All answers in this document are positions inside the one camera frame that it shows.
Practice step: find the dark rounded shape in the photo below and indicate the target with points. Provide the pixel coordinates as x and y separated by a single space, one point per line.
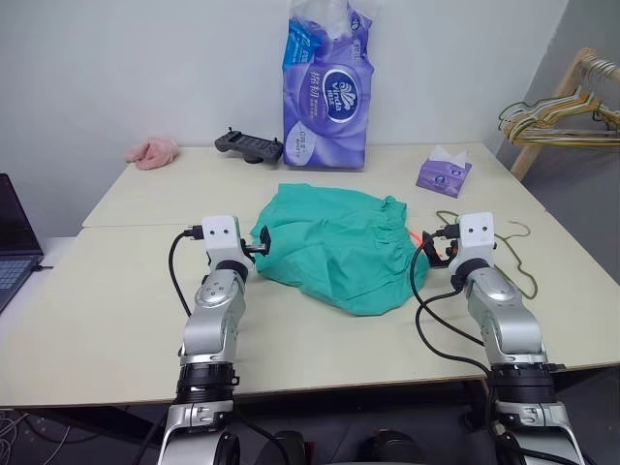
392 448
290 448

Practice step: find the black handheld controller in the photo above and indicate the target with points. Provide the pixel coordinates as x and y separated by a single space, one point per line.
249 145

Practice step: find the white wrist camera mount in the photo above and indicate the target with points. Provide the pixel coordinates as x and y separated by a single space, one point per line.
219 233
477 232

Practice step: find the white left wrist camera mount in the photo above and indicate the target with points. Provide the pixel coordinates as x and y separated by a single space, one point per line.
219 233

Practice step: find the wooden clothes rack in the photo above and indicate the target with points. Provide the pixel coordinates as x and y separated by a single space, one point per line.
537 135

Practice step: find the small purple tissue pack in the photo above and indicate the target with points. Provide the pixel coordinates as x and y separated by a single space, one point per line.
443 176

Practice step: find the pink fluffy cloth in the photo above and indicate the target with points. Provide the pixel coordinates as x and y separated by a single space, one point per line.
152 154

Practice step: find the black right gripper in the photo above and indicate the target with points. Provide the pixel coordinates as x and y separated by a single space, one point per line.
453 253

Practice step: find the dark laptop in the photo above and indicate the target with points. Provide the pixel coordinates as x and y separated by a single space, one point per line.
14 232

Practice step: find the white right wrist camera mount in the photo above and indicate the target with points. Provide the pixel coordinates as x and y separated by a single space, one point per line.
477 232

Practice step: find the purple tissue multipack bag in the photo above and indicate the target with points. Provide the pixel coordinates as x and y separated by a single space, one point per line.
329 106

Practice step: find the green shorts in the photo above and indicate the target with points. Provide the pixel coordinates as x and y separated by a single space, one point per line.
329 242

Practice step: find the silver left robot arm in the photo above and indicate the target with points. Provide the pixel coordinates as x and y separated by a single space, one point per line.
208 329

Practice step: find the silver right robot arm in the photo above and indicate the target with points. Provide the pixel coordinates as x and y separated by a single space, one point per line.
508 319

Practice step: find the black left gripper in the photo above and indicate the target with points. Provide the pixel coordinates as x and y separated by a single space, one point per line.
252 249

